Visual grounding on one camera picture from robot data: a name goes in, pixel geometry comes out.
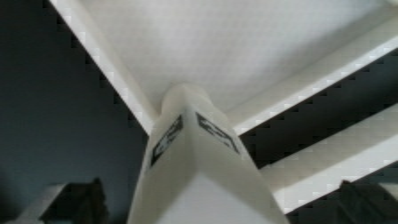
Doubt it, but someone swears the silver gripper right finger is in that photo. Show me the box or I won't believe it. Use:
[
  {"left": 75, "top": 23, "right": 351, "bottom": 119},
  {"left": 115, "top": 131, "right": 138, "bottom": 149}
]
[{"left": 378, "top": 182, "right": 398, "bottom": 204}]

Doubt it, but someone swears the white desk leg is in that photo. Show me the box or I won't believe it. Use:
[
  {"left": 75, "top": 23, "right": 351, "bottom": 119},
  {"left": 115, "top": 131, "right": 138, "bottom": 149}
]
[{"left": 127, "top": 84, "right": 290, "bottom": 224}]

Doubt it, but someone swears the white front fence wall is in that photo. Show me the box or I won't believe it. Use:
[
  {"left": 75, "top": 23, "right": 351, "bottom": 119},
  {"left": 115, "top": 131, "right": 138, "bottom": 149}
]
[{"left": 262, "top": 107, "right": 398, "bottom": 213}]

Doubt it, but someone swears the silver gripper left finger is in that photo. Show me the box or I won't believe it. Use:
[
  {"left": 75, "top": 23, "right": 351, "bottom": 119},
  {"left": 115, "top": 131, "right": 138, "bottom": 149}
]
[{"left": 6, "top": 184, "right": 67, "bottom": 224}]

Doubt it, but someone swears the white desk top tray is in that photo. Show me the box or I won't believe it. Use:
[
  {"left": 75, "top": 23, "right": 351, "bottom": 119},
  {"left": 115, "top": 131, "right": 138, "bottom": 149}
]
[{"left": 49, "top": 0, "right": 398, "bottom": 132}]

